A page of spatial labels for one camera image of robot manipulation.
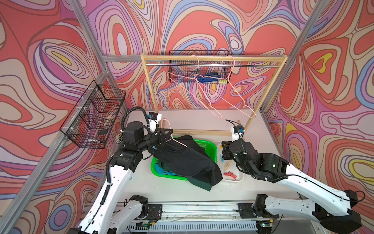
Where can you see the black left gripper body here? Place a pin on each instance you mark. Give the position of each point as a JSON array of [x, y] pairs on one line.
[[157, 140]]

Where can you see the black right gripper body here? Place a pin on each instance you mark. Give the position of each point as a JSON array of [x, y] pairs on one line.
[[227, 154]]

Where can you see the wooden clothespin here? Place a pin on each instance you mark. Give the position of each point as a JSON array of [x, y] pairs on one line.
[[227, 165]]

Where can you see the black t-shirt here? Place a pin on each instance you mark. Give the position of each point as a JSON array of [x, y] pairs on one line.
[[184, 157]]

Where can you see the dark green t-shirt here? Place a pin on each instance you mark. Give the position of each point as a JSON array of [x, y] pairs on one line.
[[203, 185]]

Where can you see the teal t-shirt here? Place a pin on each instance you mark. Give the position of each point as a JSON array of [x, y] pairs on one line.
[[161, 171]]

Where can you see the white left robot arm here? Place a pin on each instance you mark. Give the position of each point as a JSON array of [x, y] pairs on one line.
[[140, 132]]

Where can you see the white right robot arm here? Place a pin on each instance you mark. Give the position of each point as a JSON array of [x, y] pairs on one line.
[[331, 208]]

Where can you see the green perforated plastic basket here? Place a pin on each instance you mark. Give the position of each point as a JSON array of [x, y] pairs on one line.
[[210, 149]]

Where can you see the white plastic tray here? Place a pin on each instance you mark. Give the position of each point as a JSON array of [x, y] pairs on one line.
[[228, 168]]

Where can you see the pine cone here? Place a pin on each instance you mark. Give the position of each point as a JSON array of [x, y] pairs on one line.
[[119, 138]]

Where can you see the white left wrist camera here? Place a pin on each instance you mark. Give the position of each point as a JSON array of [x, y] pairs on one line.
[[154, 120]]

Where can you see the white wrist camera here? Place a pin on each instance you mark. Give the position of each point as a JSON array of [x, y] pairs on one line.
[[154, 120], [237, 132]]

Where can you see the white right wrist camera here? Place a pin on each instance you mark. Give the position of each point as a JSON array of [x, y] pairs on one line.
[[237, 132]]

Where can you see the black wire basket back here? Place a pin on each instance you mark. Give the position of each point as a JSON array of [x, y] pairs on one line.
[[221, 67]]

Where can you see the black wire basket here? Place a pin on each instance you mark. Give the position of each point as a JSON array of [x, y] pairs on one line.
[[90, 123], [221, 67]]

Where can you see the metal rail base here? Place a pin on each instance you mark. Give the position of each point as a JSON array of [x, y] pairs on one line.
[[201, 216]]

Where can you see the black wire basket left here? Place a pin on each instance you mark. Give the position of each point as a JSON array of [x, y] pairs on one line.
[[90, 123]]

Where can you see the wooden clothes rack frame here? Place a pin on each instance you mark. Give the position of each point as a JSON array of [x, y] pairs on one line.
[[281, 60]]

